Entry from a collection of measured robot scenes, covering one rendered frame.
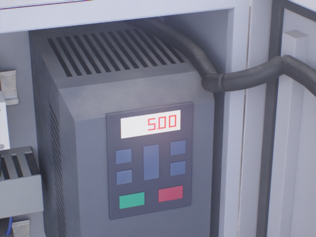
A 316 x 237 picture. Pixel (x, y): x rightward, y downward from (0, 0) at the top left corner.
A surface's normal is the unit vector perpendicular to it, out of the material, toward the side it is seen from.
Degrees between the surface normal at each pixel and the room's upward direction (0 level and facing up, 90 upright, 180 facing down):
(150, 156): 90
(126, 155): 90
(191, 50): 45
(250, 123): 90
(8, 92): 90
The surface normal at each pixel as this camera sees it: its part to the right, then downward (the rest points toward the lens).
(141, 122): 0.31, 0.43
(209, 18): -0.95, 0.14
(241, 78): -0.46, 0.00
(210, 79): -0.80, -0.38
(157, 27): -0.59, -0.45
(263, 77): 0.07, 0.36
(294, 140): 0.51, 0.39
